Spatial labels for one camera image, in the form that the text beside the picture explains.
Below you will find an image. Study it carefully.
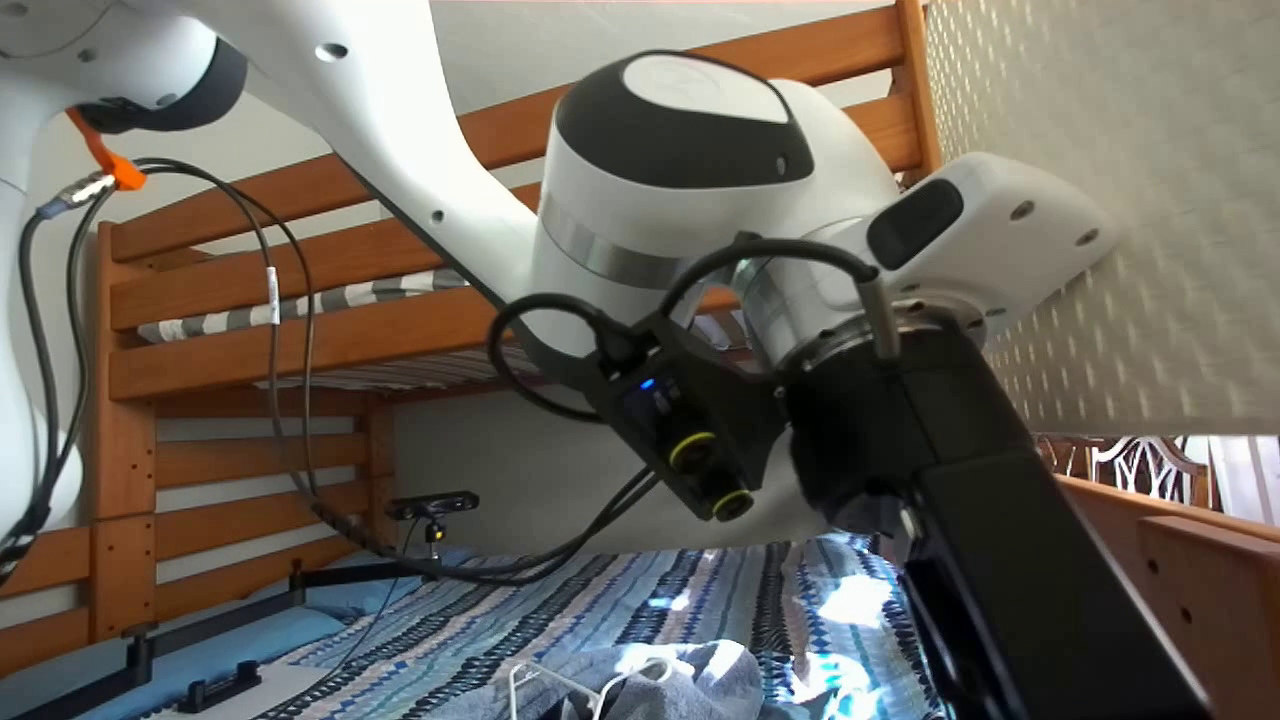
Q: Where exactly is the window with ornate grille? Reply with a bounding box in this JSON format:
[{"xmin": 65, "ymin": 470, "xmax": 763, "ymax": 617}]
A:
[{"xmin": 1033, "ymin": 433, "xmax": 1280, "ymax": 528}]

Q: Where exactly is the wooden bed board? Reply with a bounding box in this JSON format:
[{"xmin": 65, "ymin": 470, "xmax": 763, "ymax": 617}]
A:
[{"xmin": 1050, "ymin": 474, "xmax": 1280, "ymax": 720}]

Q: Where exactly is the grey towel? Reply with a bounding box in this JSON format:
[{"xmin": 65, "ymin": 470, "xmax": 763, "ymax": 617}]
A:
[{"xmin": 428, "ymin": 639, "xmax": 767, "ymax": 720}]

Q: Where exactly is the blue patterned bedspread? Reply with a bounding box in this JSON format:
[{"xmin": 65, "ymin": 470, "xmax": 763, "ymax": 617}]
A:
[{"xmin": 150, "ymin": 533, "xmax": 946, "ymax": 720}]

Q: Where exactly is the white dotted curtain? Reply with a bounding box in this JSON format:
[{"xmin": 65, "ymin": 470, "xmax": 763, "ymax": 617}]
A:
[{"xmin": 922, "ymin": 0, "xmax": 1280, "ymax": 437}]

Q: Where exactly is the grey white striped mattress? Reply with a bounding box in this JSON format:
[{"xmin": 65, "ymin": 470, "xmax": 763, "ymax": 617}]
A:
[{"xmin": 135, "ymin": 266, "xmax": 471, "ymax": 346}]

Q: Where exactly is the light blue sheet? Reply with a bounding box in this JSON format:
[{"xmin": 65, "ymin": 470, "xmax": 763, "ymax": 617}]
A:
[{"xmin": 0, "ymin": 575, "xmax": 401, "ymax": 720}]

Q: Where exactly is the black clamp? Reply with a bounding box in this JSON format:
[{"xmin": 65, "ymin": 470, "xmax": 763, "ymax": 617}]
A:
[{"xmin": 174, "ymin": 659, "xmax": 264, "ymax": 714}]

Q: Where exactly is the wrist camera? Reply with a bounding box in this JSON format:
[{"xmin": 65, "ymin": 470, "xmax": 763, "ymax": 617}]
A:
[{"xmin": 585, "ymin": 312, "xmax": 791, "ymax": 524}]

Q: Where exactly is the white cable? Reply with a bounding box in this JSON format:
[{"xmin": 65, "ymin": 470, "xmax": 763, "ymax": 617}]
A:
[{"xmin": 507, "ymin": 655, "xmax": 674, "ymax": 720}]

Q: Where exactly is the wooden bunk bed frame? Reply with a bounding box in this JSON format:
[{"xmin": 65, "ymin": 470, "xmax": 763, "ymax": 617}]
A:
[{"xmin": 0, "ymin": 0, "xmax": 943, "ymax": 673}]

